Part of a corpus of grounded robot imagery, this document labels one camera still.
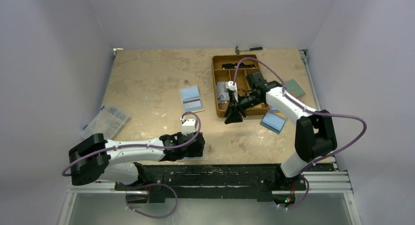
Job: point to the woven wicker tray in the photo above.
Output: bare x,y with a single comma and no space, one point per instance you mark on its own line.
225,75

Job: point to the blue card holder front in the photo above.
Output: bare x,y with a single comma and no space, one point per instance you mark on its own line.
273,122

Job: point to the beige snap card holder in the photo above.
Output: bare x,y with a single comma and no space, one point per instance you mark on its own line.
199,155

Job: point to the black front rail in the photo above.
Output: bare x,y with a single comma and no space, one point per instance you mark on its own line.
223,181

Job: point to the hammer with black handle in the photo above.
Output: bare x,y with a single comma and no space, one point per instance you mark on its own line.
239,50

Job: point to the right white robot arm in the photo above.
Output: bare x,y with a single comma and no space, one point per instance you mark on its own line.
314,136

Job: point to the open beige card holder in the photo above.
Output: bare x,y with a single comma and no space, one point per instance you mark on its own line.
191,99

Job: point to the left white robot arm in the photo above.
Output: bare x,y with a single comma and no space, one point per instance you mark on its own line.
97,158

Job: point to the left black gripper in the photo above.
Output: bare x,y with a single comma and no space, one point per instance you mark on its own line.
197,144

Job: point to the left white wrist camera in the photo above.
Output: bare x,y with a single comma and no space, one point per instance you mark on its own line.
189,126

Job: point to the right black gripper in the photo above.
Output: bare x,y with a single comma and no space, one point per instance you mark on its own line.
237,104

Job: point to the black object in tray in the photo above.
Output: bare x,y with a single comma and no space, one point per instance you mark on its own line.
233,66

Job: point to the green card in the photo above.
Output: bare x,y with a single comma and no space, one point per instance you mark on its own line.
293,88

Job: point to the silver cards in tray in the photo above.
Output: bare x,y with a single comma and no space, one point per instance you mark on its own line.
222,93

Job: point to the clear plastic screw box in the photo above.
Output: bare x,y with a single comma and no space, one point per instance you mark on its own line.
109,121

